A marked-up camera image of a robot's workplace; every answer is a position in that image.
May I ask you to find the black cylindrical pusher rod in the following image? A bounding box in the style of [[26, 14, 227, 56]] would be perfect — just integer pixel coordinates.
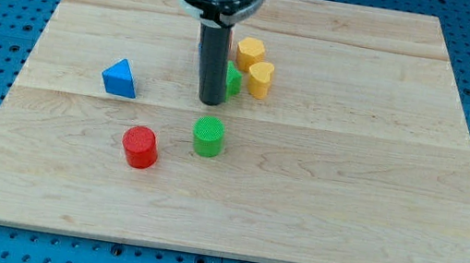
[[199, 24, 232, 106]]

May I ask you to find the yellow heart block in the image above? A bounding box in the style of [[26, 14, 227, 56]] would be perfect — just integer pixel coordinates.
[[247, 61, 275, 100]]

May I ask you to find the yellow hexagon block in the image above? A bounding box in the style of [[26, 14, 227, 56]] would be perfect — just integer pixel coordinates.
[[235, 37, 266, 72]]

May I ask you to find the green star block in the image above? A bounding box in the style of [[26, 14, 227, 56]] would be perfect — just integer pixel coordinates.
[[225, 61, 243, 101]]

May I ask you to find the green cylinder block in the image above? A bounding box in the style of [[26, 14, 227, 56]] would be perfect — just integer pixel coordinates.
[[192, 115, 225, 158]]

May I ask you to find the blue triangle block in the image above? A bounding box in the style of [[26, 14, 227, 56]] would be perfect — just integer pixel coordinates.
[[102, 58, 136, 99]]

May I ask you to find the red cylinder block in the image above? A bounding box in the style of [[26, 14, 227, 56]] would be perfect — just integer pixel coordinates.
[[122, 126, 158, 169]]

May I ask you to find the wooden board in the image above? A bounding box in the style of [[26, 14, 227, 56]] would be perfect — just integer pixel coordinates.
[[0, 0, 470, 263]]

